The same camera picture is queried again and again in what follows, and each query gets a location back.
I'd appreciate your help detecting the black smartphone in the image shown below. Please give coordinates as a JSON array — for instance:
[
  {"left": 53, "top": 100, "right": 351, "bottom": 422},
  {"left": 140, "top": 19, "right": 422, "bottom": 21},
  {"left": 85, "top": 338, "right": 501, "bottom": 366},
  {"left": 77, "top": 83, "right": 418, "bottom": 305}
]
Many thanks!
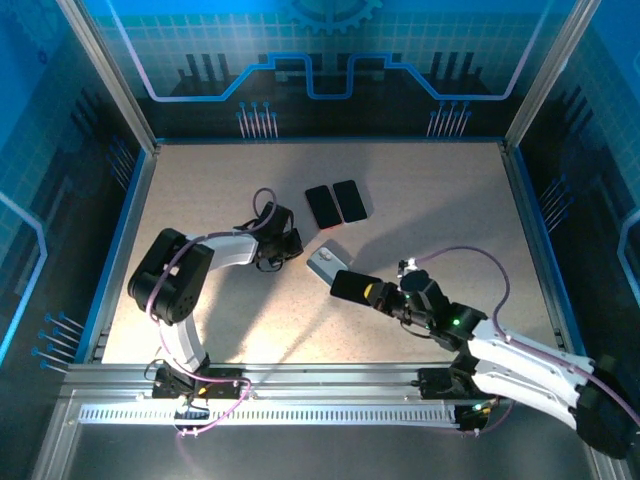
[
  {"left": 332, "top": 179, "right": 369, "bottom": 224},
  {"left": 305, "top": 184, "right": 344, "bottom": 229},
  {"left": 329, "top": 269, "right": 384, "bottom": 305}
]

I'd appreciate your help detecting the grey metal panel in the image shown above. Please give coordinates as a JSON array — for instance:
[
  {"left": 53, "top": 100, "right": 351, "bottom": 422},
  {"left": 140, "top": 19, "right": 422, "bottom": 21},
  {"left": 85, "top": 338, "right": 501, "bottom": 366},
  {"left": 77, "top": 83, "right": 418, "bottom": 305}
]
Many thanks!
[{"left": 34, "top": 422, "right": 626, "bottom": 480}]

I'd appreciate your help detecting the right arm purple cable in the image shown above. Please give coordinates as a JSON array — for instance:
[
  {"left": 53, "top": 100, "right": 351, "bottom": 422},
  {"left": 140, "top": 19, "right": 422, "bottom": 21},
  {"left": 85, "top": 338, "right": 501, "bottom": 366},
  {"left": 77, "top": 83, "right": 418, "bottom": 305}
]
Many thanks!
[{"left": 407, "top": 245, "right": 640, "bottom": 436}]

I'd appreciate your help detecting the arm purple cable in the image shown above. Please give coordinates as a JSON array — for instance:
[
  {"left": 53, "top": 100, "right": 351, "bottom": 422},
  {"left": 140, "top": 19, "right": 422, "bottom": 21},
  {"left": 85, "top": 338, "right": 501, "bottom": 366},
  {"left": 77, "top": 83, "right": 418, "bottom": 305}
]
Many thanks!
[
  {"left": 148, "top": 187, "right": 279, "bottom": 439},
  {"left": 407, "top": 245, "right": 640, "bottom": 436}
]

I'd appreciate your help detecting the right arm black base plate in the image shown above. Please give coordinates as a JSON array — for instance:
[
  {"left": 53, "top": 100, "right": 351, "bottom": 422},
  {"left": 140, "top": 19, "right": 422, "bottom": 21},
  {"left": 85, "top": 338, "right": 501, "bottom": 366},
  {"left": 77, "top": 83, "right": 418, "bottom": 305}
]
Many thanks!
[{"left": 417, "top": 367, "right": 501, "bottom": 400}]

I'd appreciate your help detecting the aluminium frame cross rail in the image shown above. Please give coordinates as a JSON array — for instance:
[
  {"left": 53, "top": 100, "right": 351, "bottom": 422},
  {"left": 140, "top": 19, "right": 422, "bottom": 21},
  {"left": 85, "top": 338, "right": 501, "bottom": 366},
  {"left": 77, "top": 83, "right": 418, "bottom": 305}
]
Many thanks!
[{"left": 59, "top": 362, "right": 601, "bottom": 401}]

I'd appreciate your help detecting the slotted white cable duct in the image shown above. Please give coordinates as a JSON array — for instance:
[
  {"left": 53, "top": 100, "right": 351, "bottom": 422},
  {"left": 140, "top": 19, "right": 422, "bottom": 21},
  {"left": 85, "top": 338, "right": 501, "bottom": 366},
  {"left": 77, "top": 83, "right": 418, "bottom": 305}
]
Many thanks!
[{"left": 78, "top": 402, "right": 460, "bottom": 427}]

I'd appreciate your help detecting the aluminium table side rail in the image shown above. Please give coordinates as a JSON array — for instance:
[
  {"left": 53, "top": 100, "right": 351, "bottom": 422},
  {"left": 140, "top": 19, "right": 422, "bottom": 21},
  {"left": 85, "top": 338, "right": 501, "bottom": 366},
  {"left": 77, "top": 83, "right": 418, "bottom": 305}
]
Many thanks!
[
  {"left": 499, "top": 142, "right": 591, "bottom": 364},
  {"left": 79, "top": 144, "right": 161, "bottom": 364}
]

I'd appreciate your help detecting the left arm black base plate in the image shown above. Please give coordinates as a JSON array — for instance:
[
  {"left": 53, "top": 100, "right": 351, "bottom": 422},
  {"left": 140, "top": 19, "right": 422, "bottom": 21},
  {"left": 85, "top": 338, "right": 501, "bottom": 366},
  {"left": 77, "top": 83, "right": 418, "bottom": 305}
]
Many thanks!
[{"left": 151, "top": 369, "right": 247, "bottom": 400}]

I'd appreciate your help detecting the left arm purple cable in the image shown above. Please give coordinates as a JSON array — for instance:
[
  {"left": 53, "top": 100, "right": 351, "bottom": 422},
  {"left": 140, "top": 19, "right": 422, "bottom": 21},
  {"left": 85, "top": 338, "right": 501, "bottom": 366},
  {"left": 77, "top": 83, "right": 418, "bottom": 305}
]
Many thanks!
[{"left": 148, "top": 187, "right": 279, "bottom": 439}]

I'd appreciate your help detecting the aluminium frame post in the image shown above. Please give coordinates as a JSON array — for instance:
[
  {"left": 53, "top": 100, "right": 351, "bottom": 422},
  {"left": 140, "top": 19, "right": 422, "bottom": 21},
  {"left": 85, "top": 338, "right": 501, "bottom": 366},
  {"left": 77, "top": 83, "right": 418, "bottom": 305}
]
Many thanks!
[
  {"left": 502, "top": 0, "right": 604, "bottom": 151},
  {"left": 55, "top": 0, "right": 162, "bottom": 154}
]

